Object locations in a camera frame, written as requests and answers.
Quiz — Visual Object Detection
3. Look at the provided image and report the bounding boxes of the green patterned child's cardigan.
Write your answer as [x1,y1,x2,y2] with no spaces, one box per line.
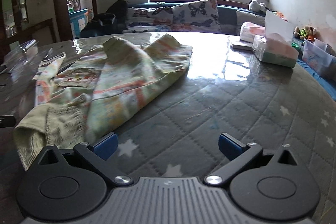
[14,34,193,169]

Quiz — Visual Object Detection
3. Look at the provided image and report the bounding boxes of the black clothes pile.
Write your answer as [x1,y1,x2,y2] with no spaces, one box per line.
[79,0,128,38]

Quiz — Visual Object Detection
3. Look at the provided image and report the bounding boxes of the quilted grey star tablecloth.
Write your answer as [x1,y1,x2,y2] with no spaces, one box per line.
[1,32,335,223]

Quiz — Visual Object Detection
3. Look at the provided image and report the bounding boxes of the flat book under tissues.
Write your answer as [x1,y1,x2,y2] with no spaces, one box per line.
[231,41,253,51]

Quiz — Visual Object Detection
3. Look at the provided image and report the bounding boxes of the tissue pack with paper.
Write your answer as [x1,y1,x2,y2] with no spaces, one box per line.
[252,11,298,68]

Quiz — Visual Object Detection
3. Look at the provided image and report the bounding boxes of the clear plastic clamshell container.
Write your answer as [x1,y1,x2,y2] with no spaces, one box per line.
[2,39,39,73]

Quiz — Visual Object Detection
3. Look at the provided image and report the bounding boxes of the pink tissue pack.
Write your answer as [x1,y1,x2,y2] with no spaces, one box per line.
[239,22,265,43]

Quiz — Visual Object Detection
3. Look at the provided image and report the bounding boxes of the clear plastic storage box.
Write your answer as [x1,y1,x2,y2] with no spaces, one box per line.
[302,40,335,79]

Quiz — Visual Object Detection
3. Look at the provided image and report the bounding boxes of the blue white cabinet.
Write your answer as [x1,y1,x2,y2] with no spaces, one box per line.
[69,9,88,38]

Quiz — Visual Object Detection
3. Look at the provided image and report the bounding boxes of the grey plain cushion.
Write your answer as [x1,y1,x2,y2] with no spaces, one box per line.
[236,10,265,36]

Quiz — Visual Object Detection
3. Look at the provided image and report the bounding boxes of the small plush toys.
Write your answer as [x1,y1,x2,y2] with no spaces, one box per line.
[293,26,317,42]

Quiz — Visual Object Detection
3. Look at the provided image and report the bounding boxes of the blue sofa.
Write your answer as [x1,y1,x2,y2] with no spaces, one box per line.
[128,2,265,36]

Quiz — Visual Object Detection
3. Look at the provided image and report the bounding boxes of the butterfly print cushion upright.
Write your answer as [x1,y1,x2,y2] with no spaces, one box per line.
[171,0,222,34]

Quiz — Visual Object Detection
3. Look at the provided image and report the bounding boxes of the butterfly print cushion lying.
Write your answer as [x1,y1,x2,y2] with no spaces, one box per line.
[123,7,173,33]

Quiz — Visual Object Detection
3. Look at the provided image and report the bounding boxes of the white plush toy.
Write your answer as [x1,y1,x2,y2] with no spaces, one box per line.
[248,0,266,14]

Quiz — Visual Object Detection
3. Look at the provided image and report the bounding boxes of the dark wooden glass cabinet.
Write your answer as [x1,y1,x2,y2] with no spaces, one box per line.
[1,0,29,42]

